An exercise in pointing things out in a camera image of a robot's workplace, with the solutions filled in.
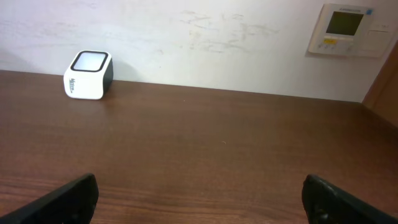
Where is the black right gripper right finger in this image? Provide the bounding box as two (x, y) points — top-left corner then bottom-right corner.
(302, 174), (397, 224)

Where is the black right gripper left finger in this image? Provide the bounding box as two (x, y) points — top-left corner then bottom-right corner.
(1, 174), (99, 224)

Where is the brown wooden door frame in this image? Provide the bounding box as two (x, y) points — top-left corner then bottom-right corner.
(362, 42), (397, 127)

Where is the white black barcode scanner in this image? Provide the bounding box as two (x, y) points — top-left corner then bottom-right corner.
(63, 50), (114, 100)

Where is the beige wall control panel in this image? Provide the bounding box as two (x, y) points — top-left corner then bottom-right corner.
(308, 3), (397, 58)

